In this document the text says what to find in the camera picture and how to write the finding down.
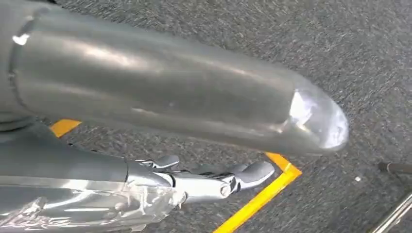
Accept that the dark metal rod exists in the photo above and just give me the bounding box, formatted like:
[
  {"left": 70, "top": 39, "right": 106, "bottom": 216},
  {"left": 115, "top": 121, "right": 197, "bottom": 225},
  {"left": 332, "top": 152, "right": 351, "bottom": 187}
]
[{"left": 377, "top": 162, "right": 412, "bottom": 175}]

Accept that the shiny metal bar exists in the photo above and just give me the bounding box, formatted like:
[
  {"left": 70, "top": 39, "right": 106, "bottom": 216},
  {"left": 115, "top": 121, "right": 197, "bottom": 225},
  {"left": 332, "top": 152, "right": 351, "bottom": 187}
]
[{"left": 369, "top": 192, "right": 412, "bottom": 233}]

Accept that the yellow floor tape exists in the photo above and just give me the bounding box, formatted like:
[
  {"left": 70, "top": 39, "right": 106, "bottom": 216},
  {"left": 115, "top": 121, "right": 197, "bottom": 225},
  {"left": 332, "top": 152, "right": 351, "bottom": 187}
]
[
  {"left": 49, "top": 118, "right": 83, "bottom": 138},
  {"left": 212, "top": 152, "right": 303, "bottom": 233}
]

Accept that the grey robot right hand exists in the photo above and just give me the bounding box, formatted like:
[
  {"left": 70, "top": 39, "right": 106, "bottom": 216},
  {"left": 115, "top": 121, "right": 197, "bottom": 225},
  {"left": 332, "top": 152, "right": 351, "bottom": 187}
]
[{"left": 0, "top": 0, "right": 350, "bottom": 233}]

